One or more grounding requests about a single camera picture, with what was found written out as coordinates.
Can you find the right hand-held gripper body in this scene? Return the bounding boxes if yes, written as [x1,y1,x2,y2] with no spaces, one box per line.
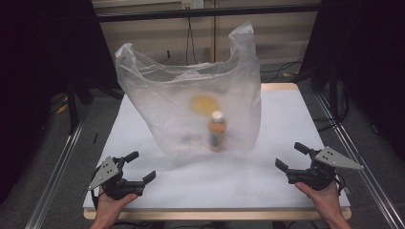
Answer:
[285,146,365,192]

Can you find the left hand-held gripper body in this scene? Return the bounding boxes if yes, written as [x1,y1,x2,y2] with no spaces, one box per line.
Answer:
[88,155,145,201]

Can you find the translucent white plastic bag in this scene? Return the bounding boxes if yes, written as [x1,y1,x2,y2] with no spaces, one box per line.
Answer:
[114,21,263,159]

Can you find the orange label bottle white cap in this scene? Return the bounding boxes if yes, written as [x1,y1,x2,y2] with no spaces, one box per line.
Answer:
[208,110,227,153]

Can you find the person's left hand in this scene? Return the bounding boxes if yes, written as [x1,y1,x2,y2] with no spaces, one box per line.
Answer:
[90,186,139,227]

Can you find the person's right hand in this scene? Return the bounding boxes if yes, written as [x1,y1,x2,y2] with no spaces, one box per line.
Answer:
[294,180,342,224]

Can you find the black metal stand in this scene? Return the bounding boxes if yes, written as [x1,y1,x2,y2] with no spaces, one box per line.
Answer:
[65,74,125,135]
[309,60,352,133]

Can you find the round yellow item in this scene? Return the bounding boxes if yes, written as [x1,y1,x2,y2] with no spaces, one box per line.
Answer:
[190,94,221,116]

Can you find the black curtain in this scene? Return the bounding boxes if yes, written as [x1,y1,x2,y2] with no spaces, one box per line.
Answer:
[299,0,405,161]
[0,0,120,204]

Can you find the black horizontal bar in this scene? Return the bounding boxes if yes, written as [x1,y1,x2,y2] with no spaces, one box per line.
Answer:
[96,3,322,23]

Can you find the right hand-held gripper black cable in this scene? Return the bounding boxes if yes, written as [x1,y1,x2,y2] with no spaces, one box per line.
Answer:
[332,172,347,196]

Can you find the metal floor rail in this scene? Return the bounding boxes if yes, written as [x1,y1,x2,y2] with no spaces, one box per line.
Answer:
[314,92,405,229]
[24,111,90,229]

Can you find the black floor cable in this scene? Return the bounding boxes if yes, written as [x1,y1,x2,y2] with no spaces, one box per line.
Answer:
[260,56,305,84]

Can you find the black hanging wall cable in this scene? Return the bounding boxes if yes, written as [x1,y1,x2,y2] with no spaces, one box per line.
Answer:
[184,16,199,66]

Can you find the white wall power outlet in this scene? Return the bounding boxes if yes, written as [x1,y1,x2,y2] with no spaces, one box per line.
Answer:
[181,0,205,10]

